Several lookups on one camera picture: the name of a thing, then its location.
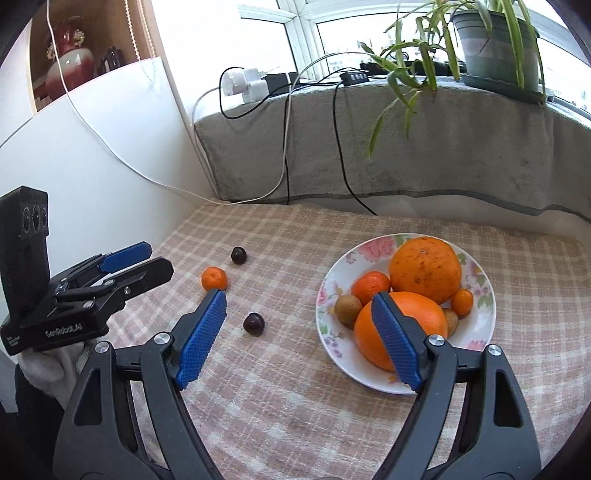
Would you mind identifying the white power cable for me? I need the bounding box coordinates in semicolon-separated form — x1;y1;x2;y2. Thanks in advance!
44;0;297;206

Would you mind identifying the small mandarin with stem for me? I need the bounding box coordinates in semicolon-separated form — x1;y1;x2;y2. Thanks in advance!
200;266;229;292

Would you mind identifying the tiny orange kumquat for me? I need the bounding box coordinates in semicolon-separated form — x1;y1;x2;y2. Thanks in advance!
450;288;474;317

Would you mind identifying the white power strip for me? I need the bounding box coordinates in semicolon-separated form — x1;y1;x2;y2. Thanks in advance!
221;68;270;104

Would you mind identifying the left hand grey glove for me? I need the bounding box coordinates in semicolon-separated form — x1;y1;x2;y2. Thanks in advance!
17;340;97;406

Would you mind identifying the red white vase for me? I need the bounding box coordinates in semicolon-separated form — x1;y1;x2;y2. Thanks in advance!
44;16;96;101

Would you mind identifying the floral white plate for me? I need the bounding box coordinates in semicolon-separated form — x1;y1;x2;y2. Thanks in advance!
315;233;497;395

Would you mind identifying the brown kiwi fruit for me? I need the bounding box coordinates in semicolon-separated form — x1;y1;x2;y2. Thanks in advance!
334;294;363;329

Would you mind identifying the small tangerine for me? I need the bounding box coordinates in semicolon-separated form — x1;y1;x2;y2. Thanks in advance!
351;271;391;305

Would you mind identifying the large speckled orange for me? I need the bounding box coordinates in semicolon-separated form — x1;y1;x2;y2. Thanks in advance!
389;236;462;304

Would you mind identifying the dark plum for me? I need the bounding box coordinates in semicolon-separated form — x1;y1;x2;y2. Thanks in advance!
242;312;266;336
230;246;247;265

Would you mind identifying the large orange with stem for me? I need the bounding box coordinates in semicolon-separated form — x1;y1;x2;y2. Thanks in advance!
353;291;449;372

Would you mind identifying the black power cable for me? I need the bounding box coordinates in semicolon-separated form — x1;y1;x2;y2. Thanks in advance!
217;66;302;206

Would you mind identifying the grey towel on sill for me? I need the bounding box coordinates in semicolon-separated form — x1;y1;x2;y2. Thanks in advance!
195;81;590;219

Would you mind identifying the spider plant in pot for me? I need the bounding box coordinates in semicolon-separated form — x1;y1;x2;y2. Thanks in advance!
359;0;548;158

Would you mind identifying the pink plaid blanket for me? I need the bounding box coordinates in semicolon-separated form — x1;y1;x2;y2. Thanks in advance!
108;205;590;479

